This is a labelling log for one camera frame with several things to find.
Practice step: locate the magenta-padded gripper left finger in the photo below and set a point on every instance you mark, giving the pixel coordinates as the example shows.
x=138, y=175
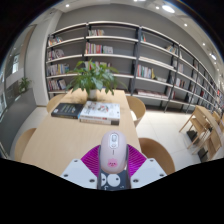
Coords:
x=78, y=171

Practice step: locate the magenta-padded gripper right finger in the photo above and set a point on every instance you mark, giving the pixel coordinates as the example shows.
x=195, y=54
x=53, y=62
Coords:
x=148, y=171

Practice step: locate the pale pink computer mouse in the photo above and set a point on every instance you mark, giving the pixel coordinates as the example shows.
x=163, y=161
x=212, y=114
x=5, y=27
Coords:
x=113, y=150

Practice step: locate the tan wooden round-back chair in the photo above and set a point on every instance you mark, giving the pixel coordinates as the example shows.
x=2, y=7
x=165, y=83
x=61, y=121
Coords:
x=158, y=155
x=23, y=143
x=137, y=106
x=55, y=101

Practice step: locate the book with red-white spine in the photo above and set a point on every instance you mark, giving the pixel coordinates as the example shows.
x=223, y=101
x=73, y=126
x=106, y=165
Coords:
x=98, y=121

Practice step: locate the black hardcover book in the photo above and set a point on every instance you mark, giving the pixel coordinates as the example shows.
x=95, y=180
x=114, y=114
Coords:
x=66, y=110

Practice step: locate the white illustrated book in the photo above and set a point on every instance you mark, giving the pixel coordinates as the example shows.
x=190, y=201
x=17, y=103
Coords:
x=100, y=110

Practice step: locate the light wooden slatted chairs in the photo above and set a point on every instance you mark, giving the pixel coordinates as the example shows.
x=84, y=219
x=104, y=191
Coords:
x=206, y=130

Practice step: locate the green potted plant white pot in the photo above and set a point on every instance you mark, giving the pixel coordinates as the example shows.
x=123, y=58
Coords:
x=95, y=78

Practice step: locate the small green background plant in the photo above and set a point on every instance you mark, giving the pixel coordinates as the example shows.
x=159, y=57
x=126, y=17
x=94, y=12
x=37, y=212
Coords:
x=24, y=85

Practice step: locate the grey bookshelf unit with books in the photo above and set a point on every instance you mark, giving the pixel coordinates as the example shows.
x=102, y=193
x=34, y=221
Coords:
x=113, y=46

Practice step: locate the round ceiling lights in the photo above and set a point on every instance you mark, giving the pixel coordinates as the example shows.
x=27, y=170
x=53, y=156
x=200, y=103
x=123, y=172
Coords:
x=168, y=8

